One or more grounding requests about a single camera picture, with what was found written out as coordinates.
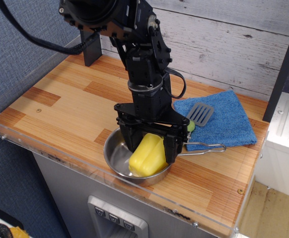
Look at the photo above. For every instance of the silver steel pan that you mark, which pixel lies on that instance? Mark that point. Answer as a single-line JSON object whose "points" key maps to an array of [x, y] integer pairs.
{"points": [[117, 156]]}

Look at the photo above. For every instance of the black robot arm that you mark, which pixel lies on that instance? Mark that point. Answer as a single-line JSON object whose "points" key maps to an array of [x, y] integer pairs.
{"points": [[134, 30]]}

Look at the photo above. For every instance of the grey spatula with green handle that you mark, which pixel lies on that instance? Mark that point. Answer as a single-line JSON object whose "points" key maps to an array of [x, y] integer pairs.
{"points": [[199, 115]]}

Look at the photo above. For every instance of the dark grey right post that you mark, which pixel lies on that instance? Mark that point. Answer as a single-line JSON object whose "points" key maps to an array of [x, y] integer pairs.
{"points": [[277, 89]]}

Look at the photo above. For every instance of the white toy sink unit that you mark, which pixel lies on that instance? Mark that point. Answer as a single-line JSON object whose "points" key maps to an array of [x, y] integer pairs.
{"points": [[272, 168]]}

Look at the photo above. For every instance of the yellow toy capsicum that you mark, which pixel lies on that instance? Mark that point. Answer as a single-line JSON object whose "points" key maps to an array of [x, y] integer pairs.
{"points": [[149, 157]]}

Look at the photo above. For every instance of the dark grey left post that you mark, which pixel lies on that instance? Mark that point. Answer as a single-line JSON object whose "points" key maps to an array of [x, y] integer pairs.
{"points": [[93, 52]]}

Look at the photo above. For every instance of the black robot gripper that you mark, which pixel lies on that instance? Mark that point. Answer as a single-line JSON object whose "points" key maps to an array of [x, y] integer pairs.
{"points": [[151, 111]]}

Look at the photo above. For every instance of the blue folded cloth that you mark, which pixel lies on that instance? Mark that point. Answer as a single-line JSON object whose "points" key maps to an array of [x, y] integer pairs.
{"points": [[229, 124]]}

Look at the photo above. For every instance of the dark grey post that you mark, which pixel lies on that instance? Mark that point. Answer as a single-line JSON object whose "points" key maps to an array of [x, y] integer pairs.
{"points": [[277, 89], [93, 52]]}

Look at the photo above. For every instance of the grey toy fridge cabinet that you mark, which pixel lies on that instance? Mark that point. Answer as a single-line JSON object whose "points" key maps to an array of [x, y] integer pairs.
{"points": [[71, 187]]}

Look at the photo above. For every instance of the clear acrylic table guard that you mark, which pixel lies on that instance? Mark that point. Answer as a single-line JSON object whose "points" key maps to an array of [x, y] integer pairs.
{"points": [[52, 105]]}

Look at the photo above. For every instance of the silver dispenser button panel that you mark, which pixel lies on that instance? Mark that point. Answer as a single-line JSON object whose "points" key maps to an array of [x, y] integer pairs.
{"points": [[112, 222]]}

